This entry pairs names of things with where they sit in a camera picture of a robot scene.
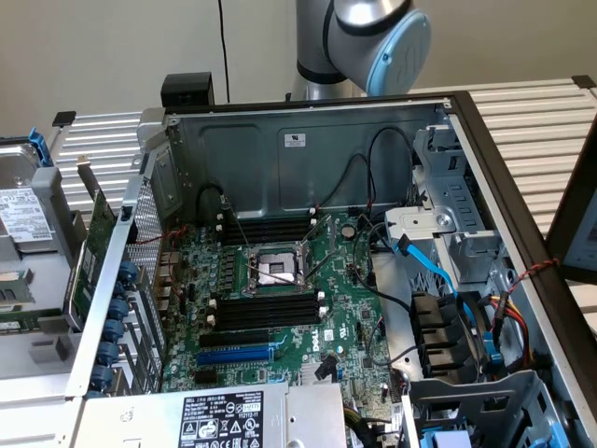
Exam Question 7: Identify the blue disk carrier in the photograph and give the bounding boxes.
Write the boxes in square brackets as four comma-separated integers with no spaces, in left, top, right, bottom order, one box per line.
[419,427,475,448]

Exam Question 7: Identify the black framed monitor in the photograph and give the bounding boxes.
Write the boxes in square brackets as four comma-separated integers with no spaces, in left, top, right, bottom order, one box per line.
[544,139,597,287]

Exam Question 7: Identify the silver hard disk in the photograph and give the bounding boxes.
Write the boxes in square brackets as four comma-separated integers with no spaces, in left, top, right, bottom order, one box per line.
[0,142,60,256]

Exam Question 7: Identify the yellow red power wires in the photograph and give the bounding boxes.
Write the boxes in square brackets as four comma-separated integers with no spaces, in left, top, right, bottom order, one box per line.
[484,291,534,371]

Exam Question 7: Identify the blue expansion slot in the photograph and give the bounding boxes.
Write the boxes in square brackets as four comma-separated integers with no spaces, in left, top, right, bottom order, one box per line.
[195,347,274,368]

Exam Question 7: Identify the black camera cable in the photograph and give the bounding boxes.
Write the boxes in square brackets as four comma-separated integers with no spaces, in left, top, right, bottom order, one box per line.
[216,0,231,105]

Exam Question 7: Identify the black RAM slot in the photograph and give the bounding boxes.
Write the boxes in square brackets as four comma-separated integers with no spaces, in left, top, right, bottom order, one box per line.
[219,218,316,231]
[215,306,326,323]
[221,231,312,245]
[215,300,326,316]
[215,292,326,309]
[219,212,317,225]
[220,225,314,238]
[215,314,326,330]

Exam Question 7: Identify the grey disk bay cage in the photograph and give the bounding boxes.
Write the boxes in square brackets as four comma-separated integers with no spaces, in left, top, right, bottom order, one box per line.
[405,368,563,448]

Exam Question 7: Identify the blue plastic clip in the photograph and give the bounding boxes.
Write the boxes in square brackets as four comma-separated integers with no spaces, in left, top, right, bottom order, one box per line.
[482,333,504,371]

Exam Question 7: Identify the blue plastic disk handle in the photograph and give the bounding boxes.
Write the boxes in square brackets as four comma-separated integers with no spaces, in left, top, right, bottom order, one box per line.
[27,126,51,168]

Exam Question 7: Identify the silver power supply with label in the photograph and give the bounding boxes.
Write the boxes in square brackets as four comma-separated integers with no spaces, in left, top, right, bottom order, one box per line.
[69,380,349,448]

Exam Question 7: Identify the long black expansion slot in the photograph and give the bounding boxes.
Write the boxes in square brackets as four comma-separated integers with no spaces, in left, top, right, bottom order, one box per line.
[199,329,271,349]

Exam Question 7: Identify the short red twisted wire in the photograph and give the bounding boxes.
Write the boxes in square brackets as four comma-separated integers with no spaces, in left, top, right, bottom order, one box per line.
[160,224,190,249]

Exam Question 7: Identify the open metal PC case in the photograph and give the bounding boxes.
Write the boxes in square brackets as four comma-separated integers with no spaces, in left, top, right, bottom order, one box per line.
[67,91,597,448]

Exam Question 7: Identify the green graphics card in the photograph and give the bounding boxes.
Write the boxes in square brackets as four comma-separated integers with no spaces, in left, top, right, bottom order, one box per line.
[62,153,118,330]

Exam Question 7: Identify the thick black curved wire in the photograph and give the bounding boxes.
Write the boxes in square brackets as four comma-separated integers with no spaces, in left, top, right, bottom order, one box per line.
[352,212,416,312]

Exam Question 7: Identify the thick black looped wire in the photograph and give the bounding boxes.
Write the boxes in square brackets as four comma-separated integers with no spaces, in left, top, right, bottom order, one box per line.
[196,183,230,221]

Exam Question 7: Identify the short black arched wire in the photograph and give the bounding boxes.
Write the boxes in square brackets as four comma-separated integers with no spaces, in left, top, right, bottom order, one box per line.
[318,153,374,211]

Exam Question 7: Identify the silver metal drive cage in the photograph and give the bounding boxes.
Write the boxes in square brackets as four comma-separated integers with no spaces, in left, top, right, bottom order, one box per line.
[412,123,512,287]

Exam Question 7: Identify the blue flat SATA wire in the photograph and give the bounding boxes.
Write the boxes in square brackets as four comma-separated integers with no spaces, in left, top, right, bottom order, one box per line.
[394,234,479,332]

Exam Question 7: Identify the black box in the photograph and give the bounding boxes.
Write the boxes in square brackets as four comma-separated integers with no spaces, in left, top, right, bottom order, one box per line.
[160,73,215,108]

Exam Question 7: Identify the green Dell motherboard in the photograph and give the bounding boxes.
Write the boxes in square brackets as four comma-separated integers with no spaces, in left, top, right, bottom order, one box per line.
[160,212,405,424]

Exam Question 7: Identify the black wire plug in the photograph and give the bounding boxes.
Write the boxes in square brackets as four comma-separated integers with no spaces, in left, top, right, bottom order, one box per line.
[315,355,338,382]

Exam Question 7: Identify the long black arched wire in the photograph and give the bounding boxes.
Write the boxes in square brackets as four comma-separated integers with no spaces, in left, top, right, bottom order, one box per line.
[366,126,416,211]

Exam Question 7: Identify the CPU socket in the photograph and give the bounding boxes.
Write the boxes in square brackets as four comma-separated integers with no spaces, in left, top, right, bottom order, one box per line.
[242,242,313,298]

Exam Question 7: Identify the black fan shroud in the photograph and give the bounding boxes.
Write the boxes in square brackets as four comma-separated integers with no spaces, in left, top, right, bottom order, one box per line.
[409,291,491,380]

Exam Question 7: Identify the silver socket cover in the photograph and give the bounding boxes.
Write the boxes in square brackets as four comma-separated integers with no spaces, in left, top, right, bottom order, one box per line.
[300,214,338,256]

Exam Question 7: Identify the long red black twisted wire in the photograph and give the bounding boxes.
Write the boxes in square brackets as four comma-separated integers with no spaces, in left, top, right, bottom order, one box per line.
[506,258,562,300]

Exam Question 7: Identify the thin metal locking lever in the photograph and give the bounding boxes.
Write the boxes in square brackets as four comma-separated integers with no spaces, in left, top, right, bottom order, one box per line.
[223,195,251,248]
[303,253,337,282]

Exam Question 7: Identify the metal rear port block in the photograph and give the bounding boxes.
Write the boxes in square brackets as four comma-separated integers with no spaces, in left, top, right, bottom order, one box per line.
[153,250,182,313]

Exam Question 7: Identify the silver chipset heatsink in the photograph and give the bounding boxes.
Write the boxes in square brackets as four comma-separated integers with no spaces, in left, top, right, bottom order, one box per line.
[299,361,344,386]

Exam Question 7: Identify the silver metal bracket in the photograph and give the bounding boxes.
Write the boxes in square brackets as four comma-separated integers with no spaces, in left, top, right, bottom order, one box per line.
[384,206,457,257]

